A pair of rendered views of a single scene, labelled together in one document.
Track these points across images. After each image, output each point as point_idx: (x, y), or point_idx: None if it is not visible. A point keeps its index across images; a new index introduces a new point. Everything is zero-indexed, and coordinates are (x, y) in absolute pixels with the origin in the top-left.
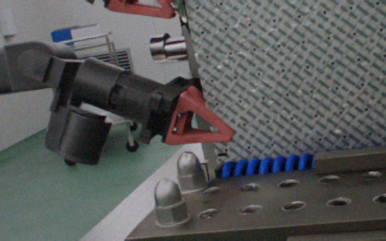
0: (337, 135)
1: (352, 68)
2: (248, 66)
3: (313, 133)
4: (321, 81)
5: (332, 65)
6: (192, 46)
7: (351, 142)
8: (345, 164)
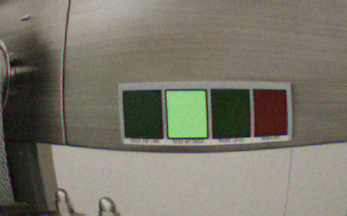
0: None
1: None
2: None
3: None
4: None
5: None
6: None
7: None
8: (14, 210)
